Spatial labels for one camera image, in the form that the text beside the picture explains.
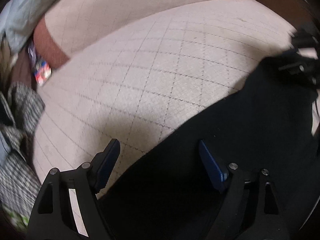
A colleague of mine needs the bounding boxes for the black pants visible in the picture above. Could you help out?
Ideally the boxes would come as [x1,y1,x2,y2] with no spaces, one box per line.
[99,55,319,239]

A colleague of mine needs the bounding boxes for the brown wooden headboard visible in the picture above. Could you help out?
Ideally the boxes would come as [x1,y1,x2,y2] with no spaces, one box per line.
[257,0,312,28]

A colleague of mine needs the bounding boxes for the checkered clothes pile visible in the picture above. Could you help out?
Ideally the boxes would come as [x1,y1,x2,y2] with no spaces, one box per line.
[1,82,45,218]

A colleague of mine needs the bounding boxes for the red blue packet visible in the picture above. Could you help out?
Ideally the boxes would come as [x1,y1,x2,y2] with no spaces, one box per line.
[28,41,52,87]

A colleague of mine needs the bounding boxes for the grey quilted blanket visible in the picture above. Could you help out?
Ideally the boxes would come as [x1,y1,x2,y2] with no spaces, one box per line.
[1,0,59,53]

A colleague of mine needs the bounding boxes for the pink bolster pillow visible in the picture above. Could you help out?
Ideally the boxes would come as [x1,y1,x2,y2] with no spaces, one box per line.
[33,0,210,69]

